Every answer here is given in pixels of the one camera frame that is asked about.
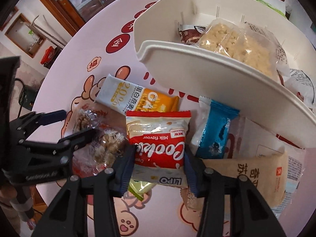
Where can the red cookie packet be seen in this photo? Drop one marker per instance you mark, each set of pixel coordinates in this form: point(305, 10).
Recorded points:
point(158, 138)

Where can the red box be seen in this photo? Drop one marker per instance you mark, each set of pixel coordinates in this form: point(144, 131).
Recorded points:
point(50, 55)

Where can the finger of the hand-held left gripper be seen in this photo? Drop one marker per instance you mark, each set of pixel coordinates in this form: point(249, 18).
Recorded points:
point(51, 118)
point(79, 138)

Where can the white and clear snack packet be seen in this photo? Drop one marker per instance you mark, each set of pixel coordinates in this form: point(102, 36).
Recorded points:
point(298, 84)

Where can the blue foil snack packet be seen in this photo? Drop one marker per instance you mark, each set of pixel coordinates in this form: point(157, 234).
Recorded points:
point(217, 128)

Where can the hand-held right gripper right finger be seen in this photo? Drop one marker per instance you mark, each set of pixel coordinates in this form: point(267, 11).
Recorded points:
point(190, 175)

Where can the dark brown snack packet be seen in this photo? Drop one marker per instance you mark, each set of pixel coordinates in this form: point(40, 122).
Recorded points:
point(190, 33)

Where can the orange and white oat packet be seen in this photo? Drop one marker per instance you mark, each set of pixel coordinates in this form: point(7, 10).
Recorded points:
point(123, 93)

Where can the green tissue box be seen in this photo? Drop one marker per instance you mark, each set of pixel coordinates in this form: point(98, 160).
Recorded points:
point(269, 2)

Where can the clear printed cake packet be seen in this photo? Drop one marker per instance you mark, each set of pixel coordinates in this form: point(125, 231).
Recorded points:
point(256, 51)

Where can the white plastic bin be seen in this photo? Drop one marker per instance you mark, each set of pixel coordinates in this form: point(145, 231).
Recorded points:
point(197, 56)

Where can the person's left forearm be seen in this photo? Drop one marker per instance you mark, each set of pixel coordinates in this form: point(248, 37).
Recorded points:
point(19, 202)

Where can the wooden framed wall niche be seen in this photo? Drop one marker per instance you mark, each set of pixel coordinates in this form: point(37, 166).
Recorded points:
point(24, 34)

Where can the light blue snack bag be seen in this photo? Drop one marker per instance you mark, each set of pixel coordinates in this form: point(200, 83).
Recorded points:
point(293, 175)

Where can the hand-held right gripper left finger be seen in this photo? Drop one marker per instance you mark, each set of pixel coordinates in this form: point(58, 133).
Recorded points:
point(127, 167)

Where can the beige cracker packet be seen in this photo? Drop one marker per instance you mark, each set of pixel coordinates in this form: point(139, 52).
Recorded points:
point(246, 175)

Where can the wooden framed glass door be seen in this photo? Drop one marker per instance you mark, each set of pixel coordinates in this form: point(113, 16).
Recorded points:
point(81, 2)

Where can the green snack packet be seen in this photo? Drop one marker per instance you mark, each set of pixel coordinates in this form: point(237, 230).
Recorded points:
point(139, 188)

